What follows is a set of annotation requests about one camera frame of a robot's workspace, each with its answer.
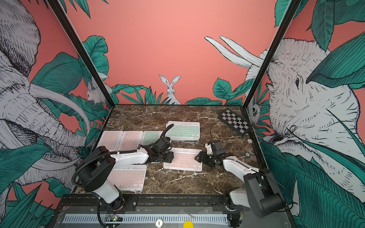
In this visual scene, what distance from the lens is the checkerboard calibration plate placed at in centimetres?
104

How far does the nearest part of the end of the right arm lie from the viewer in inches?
26.3

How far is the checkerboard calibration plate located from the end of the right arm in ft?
1.22
